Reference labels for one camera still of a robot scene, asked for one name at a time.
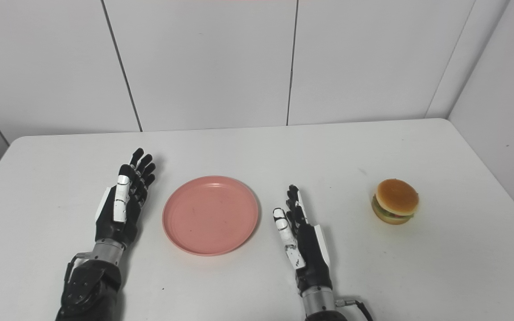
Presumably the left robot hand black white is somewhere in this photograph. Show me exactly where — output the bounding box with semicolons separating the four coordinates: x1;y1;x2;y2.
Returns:
95;148;156;248

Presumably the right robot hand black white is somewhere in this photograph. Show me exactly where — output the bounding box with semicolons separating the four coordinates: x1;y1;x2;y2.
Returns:
273;185;332;296

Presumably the pink round plate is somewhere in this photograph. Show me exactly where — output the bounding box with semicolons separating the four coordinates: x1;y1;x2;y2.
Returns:
162;175;260;256

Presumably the toy hamburger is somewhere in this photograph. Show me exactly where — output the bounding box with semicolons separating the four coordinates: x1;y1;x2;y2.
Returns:
371;178;420;225

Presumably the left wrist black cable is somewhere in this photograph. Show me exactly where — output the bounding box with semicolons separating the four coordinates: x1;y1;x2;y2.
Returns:
63;252;92;284

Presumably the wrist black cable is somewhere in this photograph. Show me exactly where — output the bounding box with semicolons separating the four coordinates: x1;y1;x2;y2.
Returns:
63;252;92;284
335;298;374;321

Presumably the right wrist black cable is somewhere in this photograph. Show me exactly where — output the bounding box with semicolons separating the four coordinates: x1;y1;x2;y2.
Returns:
335;298;374;321

